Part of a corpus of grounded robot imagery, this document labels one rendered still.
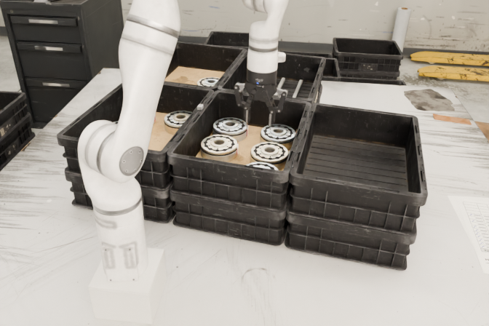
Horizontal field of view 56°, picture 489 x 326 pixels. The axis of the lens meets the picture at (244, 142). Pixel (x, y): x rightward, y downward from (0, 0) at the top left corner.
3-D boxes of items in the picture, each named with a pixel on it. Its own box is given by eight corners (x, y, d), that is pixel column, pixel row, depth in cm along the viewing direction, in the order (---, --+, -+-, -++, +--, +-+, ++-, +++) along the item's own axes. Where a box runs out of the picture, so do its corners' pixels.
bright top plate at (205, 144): (229, 158, 123) (229, 156, 122) (194, 150, 126) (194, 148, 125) (242, 140, 131) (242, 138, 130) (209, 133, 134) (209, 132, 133)
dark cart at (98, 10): (103, 151, 285) (80, 4, 239) (34, 146, 288) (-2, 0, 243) (133, 108, 336) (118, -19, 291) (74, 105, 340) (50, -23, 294)
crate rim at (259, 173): (287, 184, 104) (288, 175, 103) (164, 163, 111) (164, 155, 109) (311, 109, 138) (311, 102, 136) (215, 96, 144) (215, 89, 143)
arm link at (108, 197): (68, 128, 79) (82, 207, 88) (102, 146, 75) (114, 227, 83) (110, 110, 86) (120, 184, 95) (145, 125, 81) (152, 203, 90)
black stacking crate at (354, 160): (415, 241, 103) (427, 200, 97) (285, 217, 109) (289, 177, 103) (408, 151, 136) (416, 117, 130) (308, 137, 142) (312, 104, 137)
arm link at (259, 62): (286, 60, 119) (287, 36, 115) (276, 75, 109) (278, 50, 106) (252, 55, 121) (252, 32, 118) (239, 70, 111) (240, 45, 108)
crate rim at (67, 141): (164, 163, 111) (164, 155, 109) (54, 145, 117) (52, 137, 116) (215, 96, 144) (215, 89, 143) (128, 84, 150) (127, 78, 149)
